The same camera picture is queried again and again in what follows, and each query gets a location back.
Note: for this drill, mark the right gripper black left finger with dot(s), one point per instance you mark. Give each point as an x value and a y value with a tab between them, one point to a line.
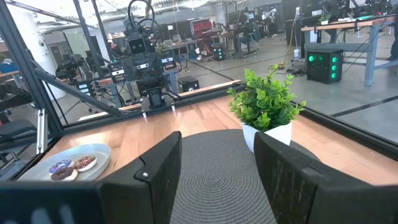
149	193

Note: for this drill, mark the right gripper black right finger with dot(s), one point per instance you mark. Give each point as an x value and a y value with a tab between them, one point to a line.
286	186

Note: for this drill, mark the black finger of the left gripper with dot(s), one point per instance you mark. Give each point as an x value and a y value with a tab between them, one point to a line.
144	115
173	109

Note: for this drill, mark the purple sprinkled donut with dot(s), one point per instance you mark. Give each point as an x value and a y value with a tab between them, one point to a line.
60	165

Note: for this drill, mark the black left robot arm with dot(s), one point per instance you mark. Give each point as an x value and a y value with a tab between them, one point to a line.
115	76

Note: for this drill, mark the light grey plate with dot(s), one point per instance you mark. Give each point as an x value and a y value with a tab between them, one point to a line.
96	152

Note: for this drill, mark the round dark grey placemat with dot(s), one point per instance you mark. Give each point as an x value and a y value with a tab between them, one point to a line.
217	174

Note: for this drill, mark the red cabinet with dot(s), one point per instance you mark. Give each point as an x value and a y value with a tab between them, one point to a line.
202	27

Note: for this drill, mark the green plant in white pot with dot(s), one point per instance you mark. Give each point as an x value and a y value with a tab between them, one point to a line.
264	102

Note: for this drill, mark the black computer tower green lights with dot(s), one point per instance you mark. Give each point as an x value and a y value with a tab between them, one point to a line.
323	67

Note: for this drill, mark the white bottle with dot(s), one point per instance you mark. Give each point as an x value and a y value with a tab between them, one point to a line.
296	54

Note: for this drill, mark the wooden workbench blue legs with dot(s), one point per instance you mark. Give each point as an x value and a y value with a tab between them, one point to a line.
342	25

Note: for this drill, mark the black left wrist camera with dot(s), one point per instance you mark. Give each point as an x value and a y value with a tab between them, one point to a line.
136	46

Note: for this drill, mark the silver metal bracket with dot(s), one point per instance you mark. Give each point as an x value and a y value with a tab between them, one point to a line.
41	130

